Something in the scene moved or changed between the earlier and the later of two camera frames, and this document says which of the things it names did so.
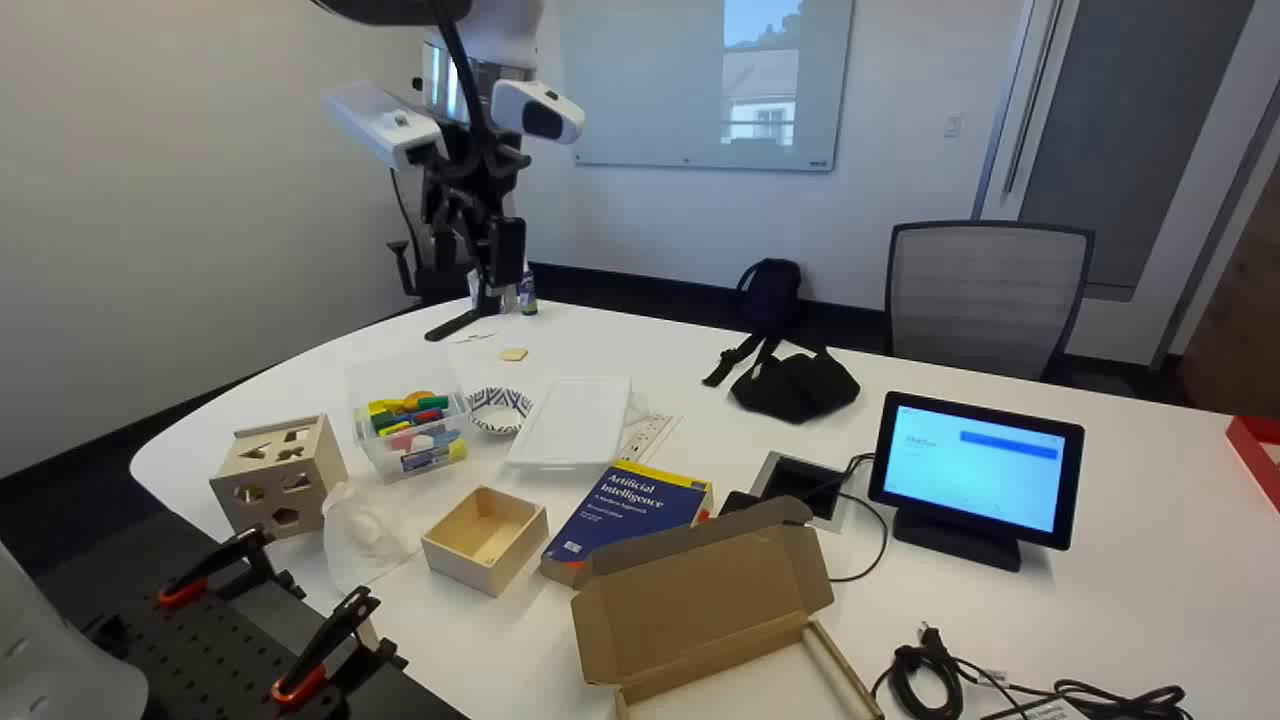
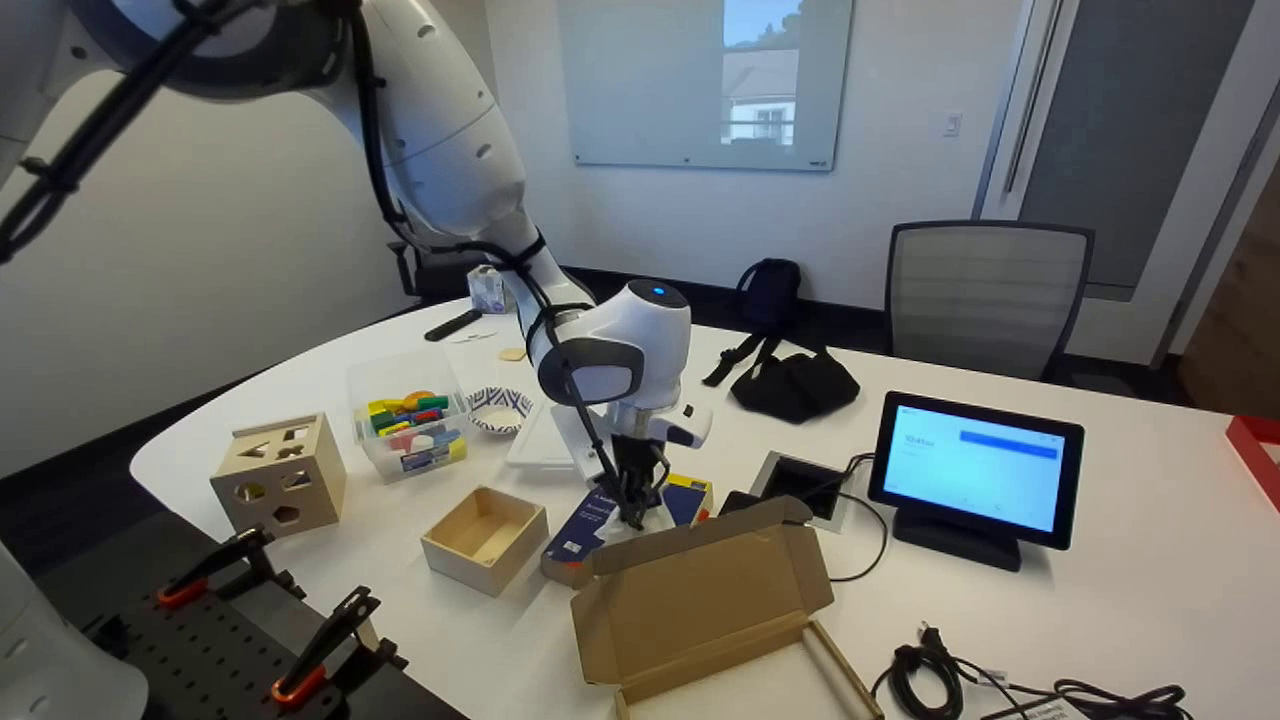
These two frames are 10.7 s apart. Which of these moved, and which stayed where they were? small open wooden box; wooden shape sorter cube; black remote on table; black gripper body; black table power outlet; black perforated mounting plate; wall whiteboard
Moved: black gripper body
Stayed: black remote on table; black perforated mounting plate; small open wooden box; black table power outlet; wall whiteboard; wooden shape sorter cube
